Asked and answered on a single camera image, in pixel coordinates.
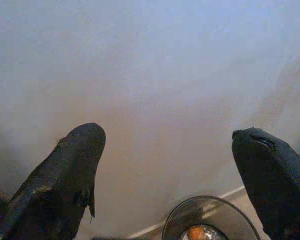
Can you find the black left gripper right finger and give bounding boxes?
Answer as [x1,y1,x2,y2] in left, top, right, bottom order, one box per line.
[231,126,300,240]

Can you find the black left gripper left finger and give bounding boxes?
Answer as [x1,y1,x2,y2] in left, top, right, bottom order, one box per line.
[0,122,107,240]

